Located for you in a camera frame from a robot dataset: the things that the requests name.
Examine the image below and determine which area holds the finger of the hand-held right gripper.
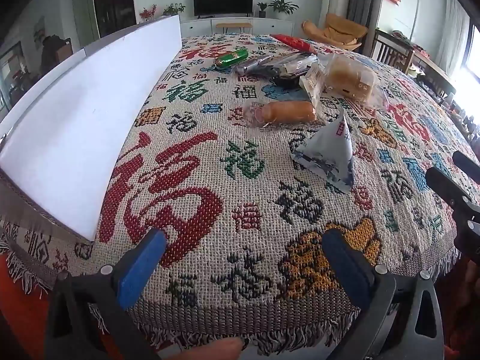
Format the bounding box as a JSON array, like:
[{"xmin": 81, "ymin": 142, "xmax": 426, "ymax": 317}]
[
  {"xmin": 425, "ymin": 166, "xmax": 480, "ymax": 267},
  {"xmin": 452, "ymin": 151, "xmax": 480, "ymax": 185}
]

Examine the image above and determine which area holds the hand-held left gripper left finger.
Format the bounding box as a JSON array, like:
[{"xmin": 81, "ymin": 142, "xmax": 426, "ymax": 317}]
[{"xmin": 44, "ymin": 228, "xmax": 167, "ymax": 360}]

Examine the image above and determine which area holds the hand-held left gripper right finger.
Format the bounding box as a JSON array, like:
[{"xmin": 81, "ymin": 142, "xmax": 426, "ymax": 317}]
[{"xmin": 322, "ymin": 229, "xmax": 447, "ymax": 360}]

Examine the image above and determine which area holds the white blue triangular packet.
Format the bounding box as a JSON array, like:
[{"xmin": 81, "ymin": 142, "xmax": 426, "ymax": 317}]
[{"xmin": 289, "ymin": 105, "xmax": 355, "ymax": 195}]

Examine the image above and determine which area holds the clear bagged bread loaf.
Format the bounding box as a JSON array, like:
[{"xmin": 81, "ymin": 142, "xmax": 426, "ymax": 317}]
[{"xmin": 319, "ymin": 53, "xmax": 391, "ymax": 107}]

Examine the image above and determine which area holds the sausage bread roll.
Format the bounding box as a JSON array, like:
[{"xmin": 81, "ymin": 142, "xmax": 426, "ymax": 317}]
[{"xmin": 242, "ymin": 99, "xmax": 327, "ymax": 128}]

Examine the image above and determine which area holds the long black-ended snack packet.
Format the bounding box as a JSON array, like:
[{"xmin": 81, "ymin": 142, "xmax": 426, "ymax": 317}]
[{"xmin": 272, "ymin": 52, "xmax": 319, "ymax": 87}]

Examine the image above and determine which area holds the clear plastic snack packet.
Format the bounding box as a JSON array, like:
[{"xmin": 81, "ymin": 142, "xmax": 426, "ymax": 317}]
[{"xmin": 235, "ymin": 55, "xmax": 278, "ymax": 76}]

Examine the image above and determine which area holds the green sausage packet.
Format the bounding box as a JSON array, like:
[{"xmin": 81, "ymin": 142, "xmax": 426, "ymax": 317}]
[{"xmin": 214, "ymin": 49, "xmax": 250, "ymax": 70}]

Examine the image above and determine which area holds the wooden dining table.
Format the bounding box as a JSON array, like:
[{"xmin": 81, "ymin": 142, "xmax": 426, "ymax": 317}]
[{"xmin": 412, "ymin": 50, "xmax": 458, "ymax": 94}]

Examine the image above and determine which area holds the printed woven blanket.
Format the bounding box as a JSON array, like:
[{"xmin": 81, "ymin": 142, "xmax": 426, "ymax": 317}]
[{"xmin": 0, "ymin": 33, "xmax": 480, "ymax": 359}]

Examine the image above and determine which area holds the person's red clothing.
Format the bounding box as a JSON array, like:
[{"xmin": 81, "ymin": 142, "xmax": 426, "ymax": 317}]
[{"xmin": 0, "ymin": 255, "xmax": 244, "ymax": 360}]

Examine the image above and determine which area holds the dark wooden chair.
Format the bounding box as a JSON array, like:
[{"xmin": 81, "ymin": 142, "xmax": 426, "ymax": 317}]
[{"xmin": 369, "ymin": 28, "xmax": 415, "ymax": 74}]

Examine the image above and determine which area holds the yellow lounge chair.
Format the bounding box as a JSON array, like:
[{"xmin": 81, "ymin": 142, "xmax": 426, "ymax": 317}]
[{"xmin": 302, "ymin": 13, "xmax": 369, "ymax": 51}]

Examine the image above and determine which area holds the red snack packet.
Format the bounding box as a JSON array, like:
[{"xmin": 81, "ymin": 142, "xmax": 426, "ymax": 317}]
[{"xmin": 270, "ymin": 34, "xmax": 319, "ymax": 54}]

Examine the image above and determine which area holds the wooden side cabinet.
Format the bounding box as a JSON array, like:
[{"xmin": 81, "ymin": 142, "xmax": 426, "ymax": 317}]
[{"xmin": 56, "ymin": 37, "xmax": 73, "ymax": 59}]

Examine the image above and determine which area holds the large leafy potted plant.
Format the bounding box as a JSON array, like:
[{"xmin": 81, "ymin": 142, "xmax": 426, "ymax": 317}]
[{"xmin": 268, "ymin": 0, "xmax": 300, "ymax": 21}]

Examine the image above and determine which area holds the white television cabinet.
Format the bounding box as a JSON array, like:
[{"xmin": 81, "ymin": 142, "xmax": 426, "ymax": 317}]
[{"xmin": 179, "ymin": 17, "xmax": 295, "ymax": 40}]

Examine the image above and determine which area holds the wooden stool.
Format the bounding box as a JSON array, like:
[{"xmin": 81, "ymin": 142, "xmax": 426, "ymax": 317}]
[{"xmin": 215, "ymin": 22, "xmax": 253, "ymax": 35}]

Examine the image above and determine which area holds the dark glass cabinet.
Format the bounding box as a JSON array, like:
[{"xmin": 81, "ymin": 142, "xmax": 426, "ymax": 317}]
[{"xmin": 92, "ymin": 0, "xmax": 136, "ymax": 38}]

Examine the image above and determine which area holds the black television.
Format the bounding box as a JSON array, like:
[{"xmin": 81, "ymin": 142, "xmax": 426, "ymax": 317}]
[{"xmin": 193, "ymin": 0, "xmax": 254, "ymax": 17}]

